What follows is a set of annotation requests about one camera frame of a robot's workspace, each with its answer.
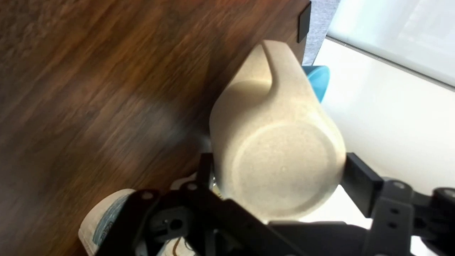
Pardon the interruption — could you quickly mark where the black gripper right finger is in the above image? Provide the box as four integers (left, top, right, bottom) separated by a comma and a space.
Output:
340, 152, 386, 219

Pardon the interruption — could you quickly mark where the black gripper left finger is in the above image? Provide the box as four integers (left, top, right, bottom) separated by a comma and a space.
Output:
197, 152, 216, 193

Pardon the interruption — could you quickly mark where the cream plastic jug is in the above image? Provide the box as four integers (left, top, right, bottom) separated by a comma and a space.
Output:
208, 38, 347, 221

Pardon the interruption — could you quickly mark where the blue plastic bowl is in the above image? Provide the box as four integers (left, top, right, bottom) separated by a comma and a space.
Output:
303, 64, 332, 105

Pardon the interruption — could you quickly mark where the white patterned cup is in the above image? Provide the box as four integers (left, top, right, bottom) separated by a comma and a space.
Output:
77, 175, 201, 256

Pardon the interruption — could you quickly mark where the black tape patch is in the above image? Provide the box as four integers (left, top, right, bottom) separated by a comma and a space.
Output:
296, 0, 313, 45

